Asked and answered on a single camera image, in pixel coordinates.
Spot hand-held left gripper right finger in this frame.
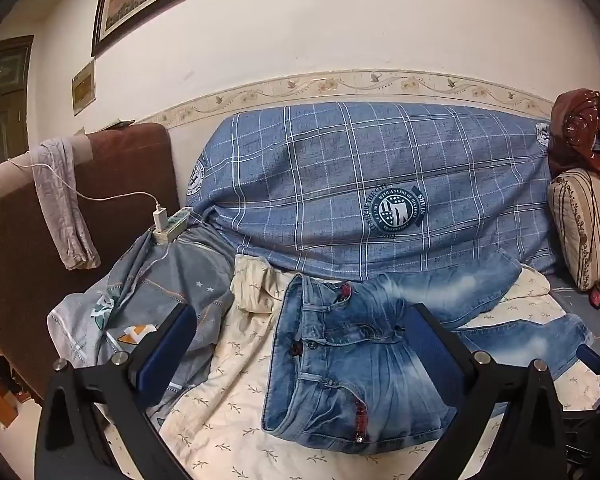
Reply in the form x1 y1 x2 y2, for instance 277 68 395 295
404 303 567 480

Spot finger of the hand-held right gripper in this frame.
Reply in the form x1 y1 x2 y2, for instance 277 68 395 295
575 342 600 380

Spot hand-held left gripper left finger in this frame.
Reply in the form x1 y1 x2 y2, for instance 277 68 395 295
35 304 198 480

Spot blue denim pants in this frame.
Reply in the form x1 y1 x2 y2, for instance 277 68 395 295
261 250 595 456

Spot cream leaf-print bed sheet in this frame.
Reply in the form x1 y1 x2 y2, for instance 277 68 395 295
155 254 600 480

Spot grey star-print duvet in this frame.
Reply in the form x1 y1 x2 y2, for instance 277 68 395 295
47 222 238 421

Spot striped beige pillow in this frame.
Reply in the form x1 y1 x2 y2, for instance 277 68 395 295
547 162 600 292

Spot green white power strip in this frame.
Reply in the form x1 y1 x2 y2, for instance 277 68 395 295
151 207 194 244

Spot brown padded headboard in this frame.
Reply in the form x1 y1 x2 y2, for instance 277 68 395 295
0 122 181 403

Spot grey crumpled cloth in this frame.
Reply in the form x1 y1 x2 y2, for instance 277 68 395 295
30 136 102 271

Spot blue plaid blanket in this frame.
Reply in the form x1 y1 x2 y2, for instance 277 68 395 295
187 101 563 283

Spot brown leather bag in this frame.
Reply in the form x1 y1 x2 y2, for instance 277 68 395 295
547 88 600 181

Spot dark wooden door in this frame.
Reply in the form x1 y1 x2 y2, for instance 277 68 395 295
0 35 35 173

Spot white charging cable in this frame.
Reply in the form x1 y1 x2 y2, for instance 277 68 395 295
7 156 163 212

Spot small framed wall plaque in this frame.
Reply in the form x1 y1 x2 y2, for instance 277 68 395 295
71 58 97 117

